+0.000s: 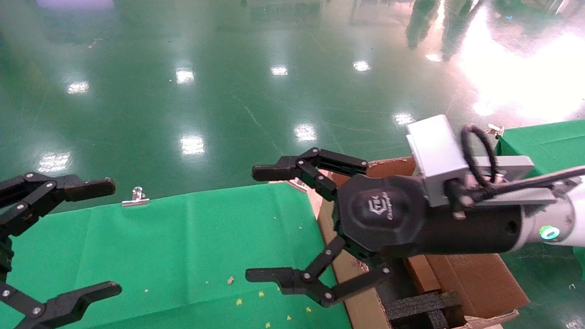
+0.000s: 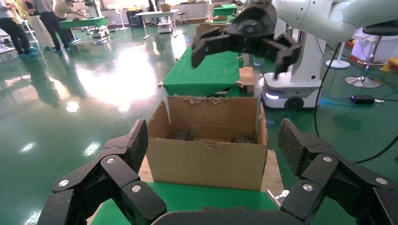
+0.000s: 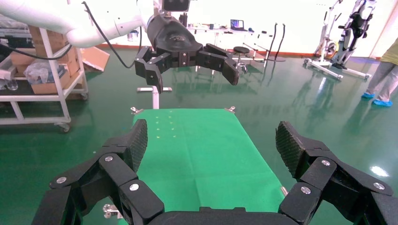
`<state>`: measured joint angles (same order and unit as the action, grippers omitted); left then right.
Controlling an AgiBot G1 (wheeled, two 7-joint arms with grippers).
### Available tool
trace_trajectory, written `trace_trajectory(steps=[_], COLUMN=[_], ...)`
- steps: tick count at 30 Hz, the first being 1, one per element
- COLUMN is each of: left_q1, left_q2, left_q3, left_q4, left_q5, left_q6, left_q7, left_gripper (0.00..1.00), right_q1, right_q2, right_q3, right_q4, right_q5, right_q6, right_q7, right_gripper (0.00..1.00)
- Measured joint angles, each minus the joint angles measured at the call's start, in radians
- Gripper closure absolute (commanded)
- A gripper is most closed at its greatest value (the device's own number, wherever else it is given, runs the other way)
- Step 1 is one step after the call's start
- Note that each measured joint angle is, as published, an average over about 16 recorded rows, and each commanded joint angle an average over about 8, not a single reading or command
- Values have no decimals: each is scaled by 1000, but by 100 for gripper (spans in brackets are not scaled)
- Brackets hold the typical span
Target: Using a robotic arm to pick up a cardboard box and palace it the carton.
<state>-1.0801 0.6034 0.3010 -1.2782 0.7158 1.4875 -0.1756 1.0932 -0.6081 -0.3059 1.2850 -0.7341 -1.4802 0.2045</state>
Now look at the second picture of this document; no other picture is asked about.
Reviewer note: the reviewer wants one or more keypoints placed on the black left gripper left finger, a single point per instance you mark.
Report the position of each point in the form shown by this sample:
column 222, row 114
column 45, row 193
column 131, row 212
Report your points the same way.
column 118, row 174

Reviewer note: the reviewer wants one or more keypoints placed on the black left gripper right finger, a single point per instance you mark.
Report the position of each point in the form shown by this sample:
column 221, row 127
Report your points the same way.
column 323, row 174

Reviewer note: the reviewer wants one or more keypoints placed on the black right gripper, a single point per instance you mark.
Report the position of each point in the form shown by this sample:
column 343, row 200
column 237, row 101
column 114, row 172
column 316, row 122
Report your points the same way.
column 252, row 24

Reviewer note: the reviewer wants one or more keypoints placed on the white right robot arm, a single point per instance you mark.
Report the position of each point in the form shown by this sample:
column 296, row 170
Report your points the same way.
column 311, row 15

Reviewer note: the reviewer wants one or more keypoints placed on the cardboard box on floor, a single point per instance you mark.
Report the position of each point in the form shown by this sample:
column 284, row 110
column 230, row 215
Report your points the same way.
column 206, row 28

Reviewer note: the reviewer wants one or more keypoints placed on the large open cardboard carton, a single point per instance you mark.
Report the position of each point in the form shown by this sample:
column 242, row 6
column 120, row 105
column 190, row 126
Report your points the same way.
column 205, row 167

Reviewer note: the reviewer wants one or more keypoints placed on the small brown box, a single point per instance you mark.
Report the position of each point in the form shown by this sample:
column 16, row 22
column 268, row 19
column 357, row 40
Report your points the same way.
column 165, row 7

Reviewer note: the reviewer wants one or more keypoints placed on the brown wooden panel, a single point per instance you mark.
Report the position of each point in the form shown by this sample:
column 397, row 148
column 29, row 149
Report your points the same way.
column 247, row 79

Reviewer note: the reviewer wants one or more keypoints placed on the green covered table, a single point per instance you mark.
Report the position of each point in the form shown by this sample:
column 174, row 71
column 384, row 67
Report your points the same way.
column 225, row 11
column 84, row 22

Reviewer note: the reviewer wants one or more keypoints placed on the silver metal binder clip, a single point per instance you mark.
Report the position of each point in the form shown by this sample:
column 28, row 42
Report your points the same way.
column 282, row 195

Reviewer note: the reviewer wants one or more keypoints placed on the white robot column and base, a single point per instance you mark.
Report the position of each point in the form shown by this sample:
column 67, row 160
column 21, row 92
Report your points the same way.
column 304, row 62

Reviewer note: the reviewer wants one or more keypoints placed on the small dark stool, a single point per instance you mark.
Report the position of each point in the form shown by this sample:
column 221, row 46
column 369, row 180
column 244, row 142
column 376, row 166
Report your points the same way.
column 181, row 14

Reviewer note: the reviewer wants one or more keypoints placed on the black power adapter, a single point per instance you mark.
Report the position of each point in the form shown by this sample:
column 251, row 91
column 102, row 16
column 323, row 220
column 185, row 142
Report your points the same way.
column 362, row 99

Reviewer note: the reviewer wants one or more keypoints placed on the white mobile cart unit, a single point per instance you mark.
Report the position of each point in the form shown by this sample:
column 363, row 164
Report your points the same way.
column 164, row 28

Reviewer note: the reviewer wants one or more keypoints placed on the white round base stand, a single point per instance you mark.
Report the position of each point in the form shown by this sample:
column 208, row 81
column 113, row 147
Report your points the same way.
column 338, row 64

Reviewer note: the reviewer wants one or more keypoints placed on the white table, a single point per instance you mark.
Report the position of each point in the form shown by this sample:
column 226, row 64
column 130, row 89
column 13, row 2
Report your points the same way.
column 157, row 13

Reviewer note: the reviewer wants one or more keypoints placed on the black stool chrome base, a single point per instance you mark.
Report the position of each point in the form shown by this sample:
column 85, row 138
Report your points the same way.
column 362, row 81

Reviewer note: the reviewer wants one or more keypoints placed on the dark storage bin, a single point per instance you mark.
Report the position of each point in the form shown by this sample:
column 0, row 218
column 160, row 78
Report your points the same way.
column 135, row 20

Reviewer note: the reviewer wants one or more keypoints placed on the yellow floor object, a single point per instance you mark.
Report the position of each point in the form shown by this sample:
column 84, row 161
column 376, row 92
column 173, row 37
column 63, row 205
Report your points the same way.
column 392, row 64

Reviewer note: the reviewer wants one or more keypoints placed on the white standing fan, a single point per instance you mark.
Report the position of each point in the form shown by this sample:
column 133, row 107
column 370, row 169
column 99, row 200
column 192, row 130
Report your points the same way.
column 119, row 9

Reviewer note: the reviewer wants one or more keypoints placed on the white cabinet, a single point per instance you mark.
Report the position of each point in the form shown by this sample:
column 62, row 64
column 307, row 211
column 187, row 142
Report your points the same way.
column 388, row 46

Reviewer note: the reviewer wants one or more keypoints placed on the person in light skirt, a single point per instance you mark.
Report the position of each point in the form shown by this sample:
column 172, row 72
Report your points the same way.
column 43, row 31

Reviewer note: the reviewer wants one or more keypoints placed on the person in grey shirt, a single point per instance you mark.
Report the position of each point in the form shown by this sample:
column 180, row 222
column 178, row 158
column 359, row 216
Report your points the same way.
column 54, row 24

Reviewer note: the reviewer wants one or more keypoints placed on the person in beige shirt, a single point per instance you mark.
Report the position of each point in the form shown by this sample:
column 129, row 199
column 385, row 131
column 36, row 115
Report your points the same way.
column 63, row 7

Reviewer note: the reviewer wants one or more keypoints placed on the person in dark trousers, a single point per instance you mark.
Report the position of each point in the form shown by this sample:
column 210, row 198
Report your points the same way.
column 15, row 31

